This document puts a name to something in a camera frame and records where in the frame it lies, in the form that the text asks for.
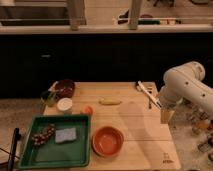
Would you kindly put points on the yellow banana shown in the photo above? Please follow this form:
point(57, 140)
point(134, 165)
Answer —
point(107, 101)

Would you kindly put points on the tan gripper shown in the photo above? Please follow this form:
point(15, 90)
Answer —
point(166, 115)

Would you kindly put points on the blue sponge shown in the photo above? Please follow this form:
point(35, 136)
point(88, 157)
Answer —
point(63, 135)

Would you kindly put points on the orange red bowl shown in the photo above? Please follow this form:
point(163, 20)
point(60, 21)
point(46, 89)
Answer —
point(107, 141)

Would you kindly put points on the dark red bowl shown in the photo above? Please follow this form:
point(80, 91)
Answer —
point(65, 88)

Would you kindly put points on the small orange fruit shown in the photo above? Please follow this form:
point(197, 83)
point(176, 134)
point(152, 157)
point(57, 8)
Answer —
point(88, 110)

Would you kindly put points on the black stand post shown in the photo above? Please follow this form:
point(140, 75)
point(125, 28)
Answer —
point(16, 137)

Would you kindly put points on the green plastic tray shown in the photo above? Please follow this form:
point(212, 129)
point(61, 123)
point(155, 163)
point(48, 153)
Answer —
point(68, 147)

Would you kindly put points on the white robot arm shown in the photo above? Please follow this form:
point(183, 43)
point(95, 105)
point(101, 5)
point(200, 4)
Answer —
point(185, 82)

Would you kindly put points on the bunch of red grapes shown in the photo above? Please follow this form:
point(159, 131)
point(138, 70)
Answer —
point(42, 138)

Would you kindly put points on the green glass cup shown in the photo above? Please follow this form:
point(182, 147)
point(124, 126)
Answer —
point(49, 98)

